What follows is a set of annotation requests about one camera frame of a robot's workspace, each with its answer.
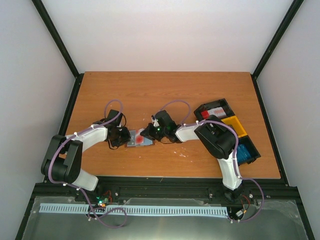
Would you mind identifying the brown leather card holder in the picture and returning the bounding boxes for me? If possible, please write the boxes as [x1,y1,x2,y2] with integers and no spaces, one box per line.
[125,138,154,148]

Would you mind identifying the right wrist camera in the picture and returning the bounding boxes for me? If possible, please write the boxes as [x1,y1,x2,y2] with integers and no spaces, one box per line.
[151,115,160,127]

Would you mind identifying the right black frame post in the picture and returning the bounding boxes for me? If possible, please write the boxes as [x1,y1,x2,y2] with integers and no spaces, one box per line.
[251,0,305,78]

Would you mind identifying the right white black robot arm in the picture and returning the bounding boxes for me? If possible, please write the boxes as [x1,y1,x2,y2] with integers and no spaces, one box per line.
[140,110,243,203]

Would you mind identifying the black frame post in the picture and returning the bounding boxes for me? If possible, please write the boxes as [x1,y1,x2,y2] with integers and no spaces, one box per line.
[31,0,85,80]
[251,0,305,78]

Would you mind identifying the red white credit card stack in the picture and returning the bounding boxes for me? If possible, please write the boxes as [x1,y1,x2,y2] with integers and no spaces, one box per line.
[201,107,227,119]

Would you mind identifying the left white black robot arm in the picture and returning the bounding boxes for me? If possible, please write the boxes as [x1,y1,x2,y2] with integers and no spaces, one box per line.
[41,109,131,202]

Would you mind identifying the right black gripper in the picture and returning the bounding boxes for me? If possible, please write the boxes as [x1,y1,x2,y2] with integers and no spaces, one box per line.
[140,123,168,143]

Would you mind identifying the right connector wires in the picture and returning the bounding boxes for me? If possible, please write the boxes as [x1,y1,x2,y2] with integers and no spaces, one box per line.
[234,194,253,218]

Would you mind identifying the left controller board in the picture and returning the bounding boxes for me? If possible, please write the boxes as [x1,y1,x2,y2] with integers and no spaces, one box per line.
[97,190,113,208]

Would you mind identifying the metal base plate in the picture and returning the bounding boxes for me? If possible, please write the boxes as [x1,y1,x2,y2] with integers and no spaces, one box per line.
[20,197,310,240]

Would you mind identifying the left black frame post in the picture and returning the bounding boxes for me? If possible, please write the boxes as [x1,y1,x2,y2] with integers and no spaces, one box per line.
[31,0,85,80]

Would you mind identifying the black yellow card tray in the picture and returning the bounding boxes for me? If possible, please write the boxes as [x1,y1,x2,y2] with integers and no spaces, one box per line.
[193,98,261,166]

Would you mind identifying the black aluminium frame rail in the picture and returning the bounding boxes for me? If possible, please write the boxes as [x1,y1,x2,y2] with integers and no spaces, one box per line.
[32,176,300,205]

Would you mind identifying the light blue cable duct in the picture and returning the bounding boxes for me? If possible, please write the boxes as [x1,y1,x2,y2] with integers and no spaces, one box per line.
[38,203,228,218]

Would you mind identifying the black credit card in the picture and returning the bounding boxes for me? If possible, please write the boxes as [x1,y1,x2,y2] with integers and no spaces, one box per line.
[127,139,136,147]

